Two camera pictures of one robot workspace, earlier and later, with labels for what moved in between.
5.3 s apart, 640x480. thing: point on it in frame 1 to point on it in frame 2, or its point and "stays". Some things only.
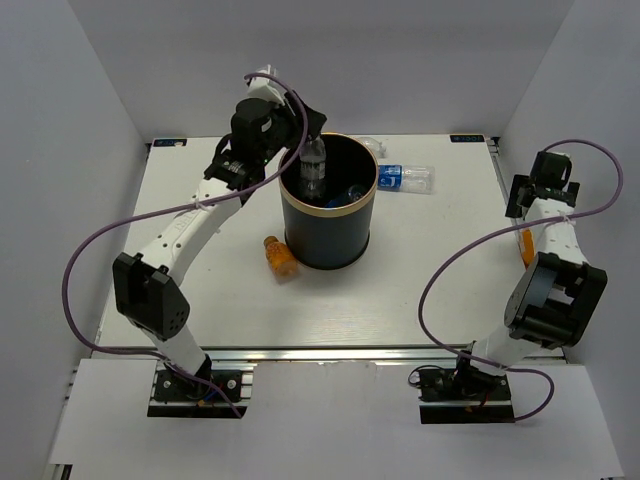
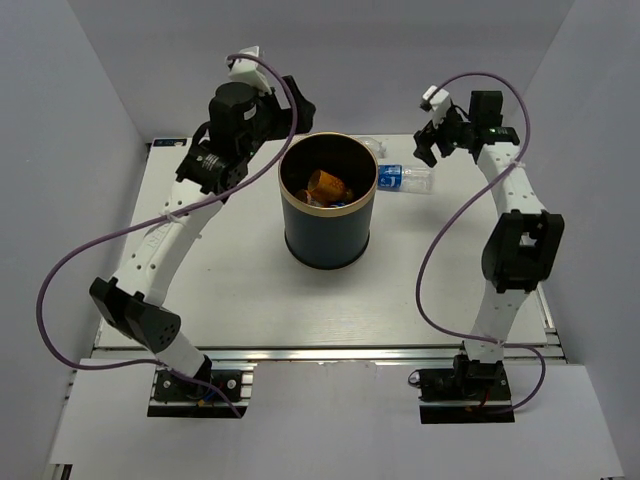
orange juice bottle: [281, 259] to [324, 188]
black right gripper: [519, 181] to [425, 139]
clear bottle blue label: [406, 178] stays
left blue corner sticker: [168, 142] stays
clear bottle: [377, 147] stays
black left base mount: [206, 393] stays
